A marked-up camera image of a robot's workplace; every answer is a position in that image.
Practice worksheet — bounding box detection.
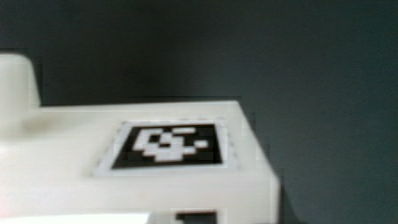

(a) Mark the white drawer back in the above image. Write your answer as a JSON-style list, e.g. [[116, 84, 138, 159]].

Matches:
[[0, 53, 282, 224]]

